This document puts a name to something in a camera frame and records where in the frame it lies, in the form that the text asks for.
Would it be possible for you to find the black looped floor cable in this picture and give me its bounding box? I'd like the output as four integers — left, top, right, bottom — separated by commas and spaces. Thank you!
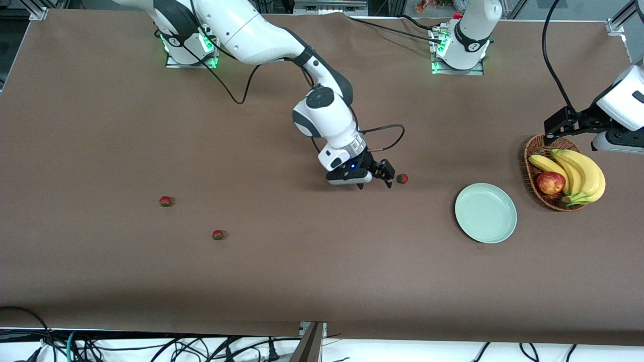
0, 306, 56, 362

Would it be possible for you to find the short black table cable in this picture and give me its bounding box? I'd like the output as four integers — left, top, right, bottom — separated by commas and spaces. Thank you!
401, 14, 434, 29

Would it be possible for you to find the black cable with plug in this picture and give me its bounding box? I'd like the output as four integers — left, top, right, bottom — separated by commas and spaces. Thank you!
262, 338, 282, 362

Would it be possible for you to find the pale green round plate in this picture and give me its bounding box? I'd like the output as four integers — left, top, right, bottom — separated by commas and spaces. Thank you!
454, 183, 518, 244

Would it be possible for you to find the long black table cable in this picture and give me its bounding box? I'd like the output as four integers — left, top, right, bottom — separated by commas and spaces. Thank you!
345, 14, 446, 43

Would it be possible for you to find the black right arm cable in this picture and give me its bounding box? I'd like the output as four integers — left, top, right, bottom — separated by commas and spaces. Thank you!
189, 0, 406, 151

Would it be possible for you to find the brown wicker fruit basket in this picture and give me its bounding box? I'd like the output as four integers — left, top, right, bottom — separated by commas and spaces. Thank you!
524, 133, 589, 212

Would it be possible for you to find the yellow banana bunch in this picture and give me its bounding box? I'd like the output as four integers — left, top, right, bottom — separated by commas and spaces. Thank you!
528, 149, 606, 207

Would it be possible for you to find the green floor cable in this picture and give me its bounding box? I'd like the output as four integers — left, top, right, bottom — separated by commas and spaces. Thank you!
65, 330, 84, 362

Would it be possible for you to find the grey metal box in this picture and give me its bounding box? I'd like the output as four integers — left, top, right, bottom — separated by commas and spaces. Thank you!
293, 0, 369, 16

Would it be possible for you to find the red yellow apple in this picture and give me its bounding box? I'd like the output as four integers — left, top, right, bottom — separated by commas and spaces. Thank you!
536, 171, 567, 196

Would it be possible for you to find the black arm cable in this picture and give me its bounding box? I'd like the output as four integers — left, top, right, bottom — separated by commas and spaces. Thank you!
542, 0, 577, 114
189, 0, 406, 151

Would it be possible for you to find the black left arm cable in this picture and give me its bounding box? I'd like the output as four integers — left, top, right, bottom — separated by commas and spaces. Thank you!
542, 0, 577, 114

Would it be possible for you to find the brown metal post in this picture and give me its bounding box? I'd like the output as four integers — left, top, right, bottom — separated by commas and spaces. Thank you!
289, 322, 327, 362

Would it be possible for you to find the brown table cover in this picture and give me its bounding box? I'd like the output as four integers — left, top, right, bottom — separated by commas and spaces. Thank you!
0, 9, 644, 347

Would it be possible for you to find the colourful small items pile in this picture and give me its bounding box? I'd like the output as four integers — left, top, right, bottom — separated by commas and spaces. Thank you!
415, 0, 453, 15

